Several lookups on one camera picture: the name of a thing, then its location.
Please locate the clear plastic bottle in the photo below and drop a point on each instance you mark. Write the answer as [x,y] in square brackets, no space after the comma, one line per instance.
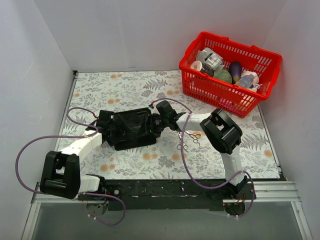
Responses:
[246,81]

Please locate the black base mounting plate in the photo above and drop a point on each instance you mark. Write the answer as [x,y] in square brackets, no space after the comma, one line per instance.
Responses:
[172,194]

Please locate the green textured ball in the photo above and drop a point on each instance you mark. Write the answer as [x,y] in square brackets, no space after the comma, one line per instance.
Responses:
[223,75]

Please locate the white round toy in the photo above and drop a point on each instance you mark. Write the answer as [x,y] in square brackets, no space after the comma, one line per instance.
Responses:
[255,86]

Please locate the white pink cup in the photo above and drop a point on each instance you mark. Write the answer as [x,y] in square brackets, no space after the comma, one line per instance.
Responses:
[197,66]

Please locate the silver straight scissors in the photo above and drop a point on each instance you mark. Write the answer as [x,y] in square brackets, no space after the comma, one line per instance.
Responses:
[181,145]

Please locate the silver thinning scissors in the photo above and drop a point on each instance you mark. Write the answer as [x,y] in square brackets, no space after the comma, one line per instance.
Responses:
[195,138]

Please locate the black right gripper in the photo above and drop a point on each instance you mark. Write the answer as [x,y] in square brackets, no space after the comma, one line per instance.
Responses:
[152,124]

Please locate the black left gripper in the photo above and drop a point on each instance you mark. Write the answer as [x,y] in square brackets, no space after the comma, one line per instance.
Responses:
[116,131]

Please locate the black zippered tool case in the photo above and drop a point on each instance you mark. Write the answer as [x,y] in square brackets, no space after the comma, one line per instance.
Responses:
[130,129]

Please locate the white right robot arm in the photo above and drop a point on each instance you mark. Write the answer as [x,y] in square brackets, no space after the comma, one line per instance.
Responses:
[221,131]

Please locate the aluminium frame rail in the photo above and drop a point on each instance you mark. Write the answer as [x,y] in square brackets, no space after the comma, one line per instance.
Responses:
[266,191]

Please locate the floral patterned table mat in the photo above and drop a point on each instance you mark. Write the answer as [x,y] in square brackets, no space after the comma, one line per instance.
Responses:
[123,91]

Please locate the red plastic shopping basket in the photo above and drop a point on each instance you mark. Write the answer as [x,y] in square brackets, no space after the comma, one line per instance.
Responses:
[229,97]

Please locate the purple toy eggplant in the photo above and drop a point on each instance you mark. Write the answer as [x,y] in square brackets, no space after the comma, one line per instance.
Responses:
[235,70]

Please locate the grey foil snack pouch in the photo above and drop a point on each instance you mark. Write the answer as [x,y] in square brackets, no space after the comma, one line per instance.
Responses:
[210,58]

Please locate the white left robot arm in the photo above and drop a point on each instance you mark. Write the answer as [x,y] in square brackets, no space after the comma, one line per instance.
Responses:
[61,175]

